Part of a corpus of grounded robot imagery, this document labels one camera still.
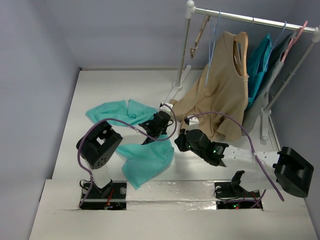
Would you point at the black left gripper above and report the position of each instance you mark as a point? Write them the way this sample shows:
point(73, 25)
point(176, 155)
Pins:
point(163, 132)

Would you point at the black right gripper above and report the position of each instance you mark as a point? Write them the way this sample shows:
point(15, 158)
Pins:
point(182, 141)

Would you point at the teal t shirt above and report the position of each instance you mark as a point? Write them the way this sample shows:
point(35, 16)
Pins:
point(143, 162)

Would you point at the light blue wire hanger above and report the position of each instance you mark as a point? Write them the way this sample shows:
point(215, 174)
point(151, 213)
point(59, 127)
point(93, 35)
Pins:
point(212, 43)

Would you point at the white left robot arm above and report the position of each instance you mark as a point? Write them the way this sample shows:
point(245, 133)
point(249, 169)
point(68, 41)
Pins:
point(98, 145)

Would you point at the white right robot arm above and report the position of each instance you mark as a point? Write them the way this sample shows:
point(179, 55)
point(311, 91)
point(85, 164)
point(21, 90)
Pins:
point(284, 170)

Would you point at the grey hanging shirt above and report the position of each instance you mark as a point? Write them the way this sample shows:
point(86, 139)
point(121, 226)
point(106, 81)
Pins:
point(262, 99)

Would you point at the wooden clip hanger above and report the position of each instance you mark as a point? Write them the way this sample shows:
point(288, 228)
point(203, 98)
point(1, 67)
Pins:
point(193, 48)

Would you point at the turquoise hanging shirt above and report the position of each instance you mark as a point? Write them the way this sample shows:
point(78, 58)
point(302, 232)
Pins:
point(257, 66)

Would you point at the pink hanger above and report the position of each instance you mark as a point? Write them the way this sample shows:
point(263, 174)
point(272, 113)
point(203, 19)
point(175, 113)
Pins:
point(293, 41)

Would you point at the beige tank top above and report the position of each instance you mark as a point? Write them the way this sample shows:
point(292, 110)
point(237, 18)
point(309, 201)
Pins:
point(220, 106)

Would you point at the white clothes rack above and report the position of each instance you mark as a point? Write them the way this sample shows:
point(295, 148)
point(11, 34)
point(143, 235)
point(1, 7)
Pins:
point(192, 9)

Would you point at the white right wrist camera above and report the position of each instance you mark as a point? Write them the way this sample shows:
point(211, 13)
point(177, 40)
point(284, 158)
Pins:
point(191, 121)

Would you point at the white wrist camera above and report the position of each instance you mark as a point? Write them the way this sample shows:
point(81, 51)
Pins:
point(191, 121)
point(165, 107)

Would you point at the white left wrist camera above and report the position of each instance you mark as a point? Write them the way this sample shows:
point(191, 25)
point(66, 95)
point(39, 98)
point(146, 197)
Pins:
point(165, 107)

